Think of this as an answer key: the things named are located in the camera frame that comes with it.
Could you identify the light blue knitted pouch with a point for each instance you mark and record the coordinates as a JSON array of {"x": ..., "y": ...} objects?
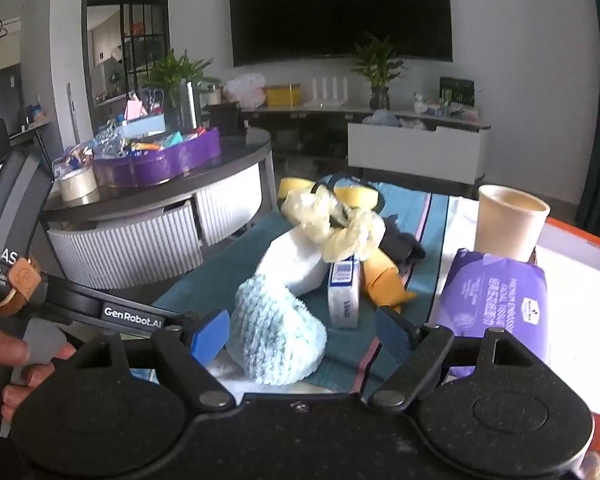
[{"x": 274, "y": 337}]

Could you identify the yellow sponge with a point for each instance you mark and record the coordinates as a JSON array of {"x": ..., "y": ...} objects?
[{"x": 351, "y": 190}]

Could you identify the potted bamboo plant left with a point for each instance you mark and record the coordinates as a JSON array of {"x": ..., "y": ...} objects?
[{"x": 167, "y": 74}]

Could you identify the yellow box on console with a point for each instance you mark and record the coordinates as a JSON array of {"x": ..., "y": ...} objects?
[{"x": 283, "y": 95}]

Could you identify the blue white small carton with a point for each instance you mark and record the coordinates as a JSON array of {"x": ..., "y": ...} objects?
[{"x": 343, "y": 293}]

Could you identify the purple tray box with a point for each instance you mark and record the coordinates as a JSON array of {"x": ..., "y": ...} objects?
[{"x": 149, "y": 168}]

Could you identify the long tv console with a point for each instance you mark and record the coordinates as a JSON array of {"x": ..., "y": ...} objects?
[{"x": 308, "y": 131}]

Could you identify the beige paper cup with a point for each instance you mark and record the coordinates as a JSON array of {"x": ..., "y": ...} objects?
[{"x": 509, "y": 222}]

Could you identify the steel thermos bottle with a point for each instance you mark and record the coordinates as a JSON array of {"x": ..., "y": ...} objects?
[{"x": 190, "y": 107}]

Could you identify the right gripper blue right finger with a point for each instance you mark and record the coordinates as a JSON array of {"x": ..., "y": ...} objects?
[{"x": 396, "y": 334}]

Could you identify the round dark coffee table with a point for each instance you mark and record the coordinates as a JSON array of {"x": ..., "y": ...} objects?
[{"x": 119, "y": 238}]

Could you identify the dark green framed box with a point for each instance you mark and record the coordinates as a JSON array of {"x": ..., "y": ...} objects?
[{"x": 456, "y": 90}]

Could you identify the white foam block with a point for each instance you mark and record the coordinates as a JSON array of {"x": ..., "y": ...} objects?
[{"x": 295, "y": 261}]

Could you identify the person's left hand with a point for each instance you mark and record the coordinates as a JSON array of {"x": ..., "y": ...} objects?
[{"x": 15, "y": 352}]

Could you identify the yellow striped cloth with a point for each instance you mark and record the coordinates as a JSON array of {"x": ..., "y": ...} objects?
[{"x": 382, "y": 282}]

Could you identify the orange white shallow box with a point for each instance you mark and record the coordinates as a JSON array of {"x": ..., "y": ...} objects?
[{"x": 570, "y": 259}]

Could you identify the white plastic bag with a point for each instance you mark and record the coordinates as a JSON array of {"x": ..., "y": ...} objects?
[{"x": 248, "y": 90}]

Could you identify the white wifi router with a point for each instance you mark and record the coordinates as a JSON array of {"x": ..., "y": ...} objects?
[{"x": 329, "y": 93}]

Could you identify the potted bamboo plant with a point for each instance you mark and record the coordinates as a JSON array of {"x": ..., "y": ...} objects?
[
  {"x": 167, "y": 74},
  {"x": 378, "y": 62}
]

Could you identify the cream scrunchie with black band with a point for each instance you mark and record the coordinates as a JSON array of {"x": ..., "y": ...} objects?
[{"x": 339, "y": 230}]

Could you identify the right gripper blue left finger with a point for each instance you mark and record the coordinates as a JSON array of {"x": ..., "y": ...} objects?
[{"x": 210, "y": 335}]

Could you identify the roll of tape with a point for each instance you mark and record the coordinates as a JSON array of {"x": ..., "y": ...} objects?
[{"x": 77, "y": 184}]

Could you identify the dark navy cloth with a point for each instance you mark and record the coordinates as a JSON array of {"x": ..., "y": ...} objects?
[{"x": 401, "y": 248}]

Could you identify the large black television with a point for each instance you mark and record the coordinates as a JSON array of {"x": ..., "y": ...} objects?
[{"x": 279, "y": 30}]

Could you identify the purple tissue pack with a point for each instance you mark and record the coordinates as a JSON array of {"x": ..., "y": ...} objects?
[{"x": 483, "y": 291}]

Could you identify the potted bamboo plant right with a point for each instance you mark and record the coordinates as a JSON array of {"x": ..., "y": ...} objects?
[{"x": 378, "y": 62}]

